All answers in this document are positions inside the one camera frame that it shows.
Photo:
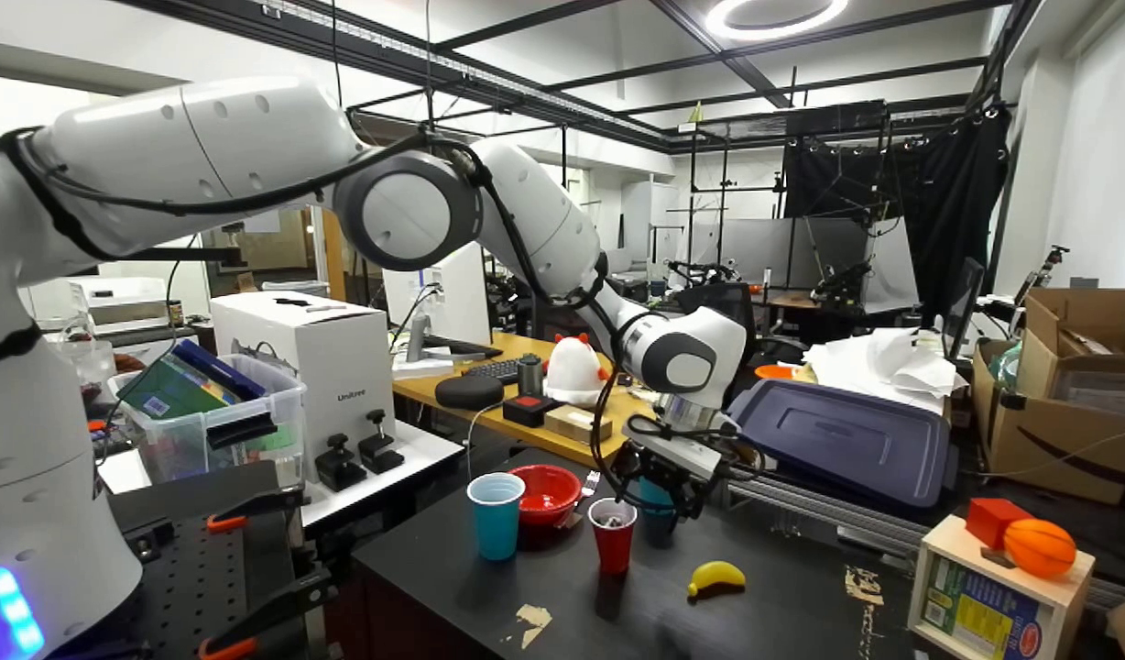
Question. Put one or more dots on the aluminum rail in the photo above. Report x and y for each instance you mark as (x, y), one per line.
(829, 516)

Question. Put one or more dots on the white appliance box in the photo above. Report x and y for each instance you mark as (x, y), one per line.
(304, 368)

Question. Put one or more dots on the large tan tape scrap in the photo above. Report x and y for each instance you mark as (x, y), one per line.
(534, 625)

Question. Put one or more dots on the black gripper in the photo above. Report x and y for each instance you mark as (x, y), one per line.
(679, 472)

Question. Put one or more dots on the orange plate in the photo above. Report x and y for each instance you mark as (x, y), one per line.
(773, 371)

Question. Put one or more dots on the white backed monitor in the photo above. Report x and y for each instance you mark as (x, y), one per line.
(446, 307)

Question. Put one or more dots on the wooden desk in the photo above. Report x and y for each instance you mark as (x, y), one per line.
(512, 438)

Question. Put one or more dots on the clear plastic bin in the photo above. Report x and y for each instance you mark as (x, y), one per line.
(218, 442)

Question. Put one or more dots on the white plastic bag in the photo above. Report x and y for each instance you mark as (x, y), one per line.
(884, 368)

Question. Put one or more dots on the black curtain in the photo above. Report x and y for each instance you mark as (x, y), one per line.
(902, 186)

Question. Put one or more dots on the open cardboard box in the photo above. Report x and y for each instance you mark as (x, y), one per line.
(1061, 405)

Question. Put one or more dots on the black joystick controller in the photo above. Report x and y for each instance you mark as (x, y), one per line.
(338, 466)
(382, 449)

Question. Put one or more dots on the white printer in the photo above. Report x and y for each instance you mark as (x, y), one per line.
(123, 307)

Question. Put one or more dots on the black box red label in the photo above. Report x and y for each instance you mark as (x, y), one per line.
(529, 407)

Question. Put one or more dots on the red toy block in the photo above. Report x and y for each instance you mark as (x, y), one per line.
(990, 519)

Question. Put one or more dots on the dark blue storage lid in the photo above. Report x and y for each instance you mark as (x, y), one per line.
(839, 442)

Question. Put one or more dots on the red plastic bowl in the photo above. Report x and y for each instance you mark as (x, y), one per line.
(546, 497)

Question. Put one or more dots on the yellow toy banana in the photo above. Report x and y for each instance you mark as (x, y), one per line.
(717, 579)

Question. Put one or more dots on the black perforated breadboard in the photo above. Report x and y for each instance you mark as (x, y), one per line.
(182, 574)

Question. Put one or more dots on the wooden toy box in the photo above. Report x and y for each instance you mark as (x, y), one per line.
(986, 607)

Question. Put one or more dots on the black mesh office chair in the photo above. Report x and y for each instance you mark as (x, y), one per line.
(719, 289)

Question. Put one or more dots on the red plastic cup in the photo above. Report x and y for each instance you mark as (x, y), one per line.
(614, 546)

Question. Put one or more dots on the small tan tape scrap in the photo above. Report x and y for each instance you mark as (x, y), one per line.
(861, 590)

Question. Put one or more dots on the white shelf table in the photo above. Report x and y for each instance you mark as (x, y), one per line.
(425, 445)

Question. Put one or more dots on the black orange clamp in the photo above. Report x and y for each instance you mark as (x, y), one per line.
(253, 511)
(269, 610)

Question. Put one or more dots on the blue book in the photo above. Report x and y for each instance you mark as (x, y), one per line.
(218, 368)

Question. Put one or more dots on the large blue plastic cup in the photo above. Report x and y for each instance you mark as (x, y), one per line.
(496, 527)

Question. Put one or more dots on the metal utensil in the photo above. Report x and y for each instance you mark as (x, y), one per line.
(589, 486)

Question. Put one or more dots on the green book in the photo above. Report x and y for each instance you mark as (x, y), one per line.
(167, 389)

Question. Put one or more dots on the tan cardboard box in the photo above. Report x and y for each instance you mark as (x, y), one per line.
(579, 422)

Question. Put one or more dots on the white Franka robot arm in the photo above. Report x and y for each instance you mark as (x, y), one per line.
(182, 159)

